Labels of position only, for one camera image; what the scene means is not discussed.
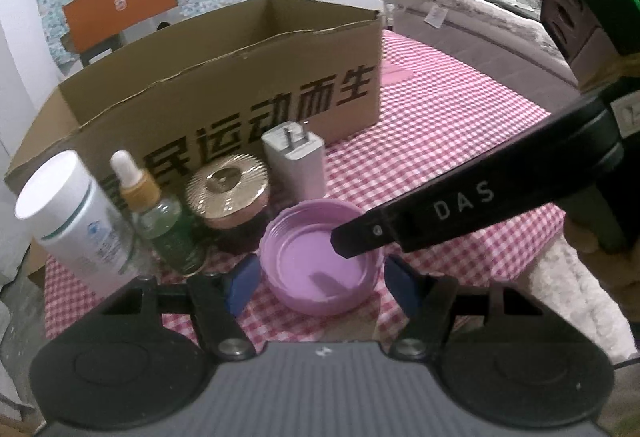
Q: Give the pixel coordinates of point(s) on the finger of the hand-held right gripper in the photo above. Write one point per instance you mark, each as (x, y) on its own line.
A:
(365, 234)

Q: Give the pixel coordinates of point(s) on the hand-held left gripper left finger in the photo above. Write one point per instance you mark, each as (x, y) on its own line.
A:
(242, 284)

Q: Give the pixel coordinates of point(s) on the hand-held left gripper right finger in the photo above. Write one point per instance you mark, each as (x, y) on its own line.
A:
(402, 284)

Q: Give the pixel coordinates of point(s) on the purple plastic lid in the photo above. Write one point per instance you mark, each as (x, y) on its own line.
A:
(300, 267)

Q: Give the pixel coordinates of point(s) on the green dropper bottle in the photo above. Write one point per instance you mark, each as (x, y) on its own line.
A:
(170, 232)

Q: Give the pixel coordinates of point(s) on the white charger plug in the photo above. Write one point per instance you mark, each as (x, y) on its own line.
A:
(300, 162)

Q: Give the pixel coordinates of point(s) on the gold-lid cream jar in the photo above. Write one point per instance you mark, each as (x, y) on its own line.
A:
(227, 187)

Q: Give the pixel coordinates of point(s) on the white pill bottle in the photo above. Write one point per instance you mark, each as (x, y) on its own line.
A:
(85, 227)

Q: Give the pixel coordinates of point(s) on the brown cardboard box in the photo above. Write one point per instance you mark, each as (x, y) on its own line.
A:
(225, 82)

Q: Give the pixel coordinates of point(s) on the person's right hand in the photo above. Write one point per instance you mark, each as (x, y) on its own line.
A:
(615, 272)

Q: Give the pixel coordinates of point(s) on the pink checked tablecloth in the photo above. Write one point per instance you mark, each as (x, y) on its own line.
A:
(450, 127)

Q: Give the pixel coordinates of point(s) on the white fluffy rug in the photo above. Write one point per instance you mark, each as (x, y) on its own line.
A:
(575, 307)

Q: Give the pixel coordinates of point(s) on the orange cardboard box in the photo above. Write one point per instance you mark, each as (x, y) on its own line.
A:
(120, 4)

